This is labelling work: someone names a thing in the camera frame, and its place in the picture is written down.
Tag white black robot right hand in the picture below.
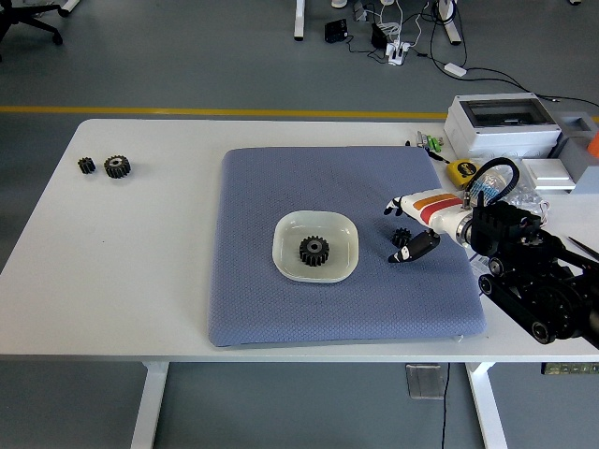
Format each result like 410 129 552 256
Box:
383 189 470 265

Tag large black gear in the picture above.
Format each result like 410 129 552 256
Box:
299 235 331 269
102 154 132 181

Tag white flat box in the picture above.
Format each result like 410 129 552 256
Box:
519 157 577 192

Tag light grey box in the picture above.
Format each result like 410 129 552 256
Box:
571 164 599 196

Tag black box on floor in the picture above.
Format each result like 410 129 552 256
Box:
324 18 350 45

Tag yellow tape measure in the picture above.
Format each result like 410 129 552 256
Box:
444 158 481 191

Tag bag of blue parts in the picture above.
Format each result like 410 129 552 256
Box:
466 170 511 207

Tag white barcode label card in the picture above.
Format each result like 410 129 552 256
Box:
469 252 490 294

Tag blue-grey padded mat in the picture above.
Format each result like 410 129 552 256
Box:
207 146 486 349

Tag white square dish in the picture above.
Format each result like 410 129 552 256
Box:
272 210 360 284

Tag black tweezers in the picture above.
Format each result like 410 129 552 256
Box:
567 236 599 259

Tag grey block with recess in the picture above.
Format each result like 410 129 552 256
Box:
551 110 599 174

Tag white power strip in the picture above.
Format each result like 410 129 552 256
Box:
385 40 414 67

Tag metal floor plate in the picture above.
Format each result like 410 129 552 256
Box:
404 363 447 400

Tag white background desk leg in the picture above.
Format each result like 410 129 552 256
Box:
293 0 307 41
437 0 462 46

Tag white table leg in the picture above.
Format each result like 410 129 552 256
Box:
465 362 509 449
129 362 170 449

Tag green circuit board strip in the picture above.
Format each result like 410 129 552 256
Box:
541 362 599 376

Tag black office chair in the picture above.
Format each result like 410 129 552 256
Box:
0 0 65 63

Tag white electrical enclosure box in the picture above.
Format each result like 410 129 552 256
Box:
442 93 563 158

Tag black floor cable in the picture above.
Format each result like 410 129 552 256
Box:
428 0 599 105

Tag black hanging cable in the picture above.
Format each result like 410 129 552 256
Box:
439 362 452 449

